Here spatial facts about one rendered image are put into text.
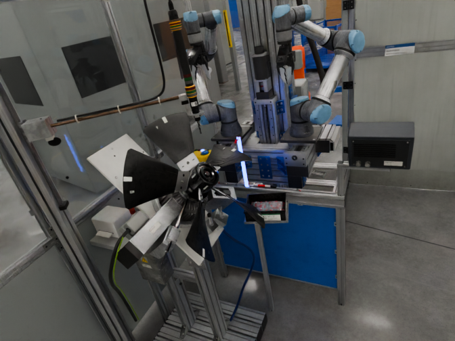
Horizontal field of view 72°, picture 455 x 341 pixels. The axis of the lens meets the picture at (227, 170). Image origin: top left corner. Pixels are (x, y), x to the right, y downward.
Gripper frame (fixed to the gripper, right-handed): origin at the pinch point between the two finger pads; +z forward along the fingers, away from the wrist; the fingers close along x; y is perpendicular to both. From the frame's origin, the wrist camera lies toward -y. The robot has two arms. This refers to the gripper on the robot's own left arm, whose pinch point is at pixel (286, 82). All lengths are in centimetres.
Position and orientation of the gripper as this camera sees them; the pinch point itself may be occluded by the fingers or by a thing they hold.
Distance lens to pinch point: 170.5
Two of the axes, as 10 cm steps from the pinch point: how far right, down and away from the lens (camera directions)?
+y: 4.2, -5.0, 7.6
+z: 1.8, 8.6, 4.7
